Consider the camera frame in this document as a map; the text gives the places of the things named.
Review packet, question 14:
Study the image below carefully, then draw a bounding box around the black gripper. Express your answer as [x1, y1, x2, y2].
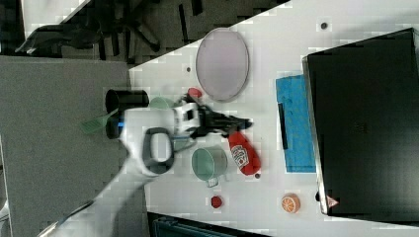
[191, 106, 253, 138]

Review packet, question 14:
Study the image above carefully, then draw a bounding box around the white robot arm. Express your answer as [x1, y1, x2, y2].
[37, 103, 252, 237]

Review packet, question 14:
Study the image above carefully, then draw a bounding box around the red ketchup bottle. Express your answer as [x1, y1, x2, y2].
[228, 131, 261, 176]

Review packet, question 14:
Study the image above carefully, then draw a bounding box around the toy strawberry near plate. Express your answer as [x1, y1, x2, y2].
[188, 87, 203, 99]

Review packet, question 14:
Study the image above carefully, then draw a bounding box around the lilac oval plate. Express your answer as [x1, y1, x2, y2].
[196, 28, 249, 102]

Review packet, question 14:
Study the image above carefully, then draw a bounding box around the toy strawberry near table edge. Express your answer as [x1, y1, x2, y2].
[210, 196, 222, 208]

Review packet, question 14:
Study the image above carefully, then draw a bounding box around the green perforated colander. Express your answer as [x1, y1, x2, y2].
[149, 97, 177, 110]

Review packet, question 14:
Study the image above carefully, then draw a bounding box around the toy orange half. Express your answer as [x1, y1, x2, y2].
[281, 194, 300, 213]

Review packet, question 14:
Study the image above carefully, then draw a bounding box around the large black pot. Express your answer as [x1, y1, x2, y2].
[105, 90, 149, 113]

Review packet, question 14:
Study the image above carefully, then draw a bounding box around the small black pot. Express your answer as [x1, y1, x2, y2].
[106, 117, 124, 139]

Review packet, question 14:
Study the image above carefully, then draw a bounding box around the blue metal frame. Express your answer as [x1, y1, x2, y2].
[147, 211, 271, 237]

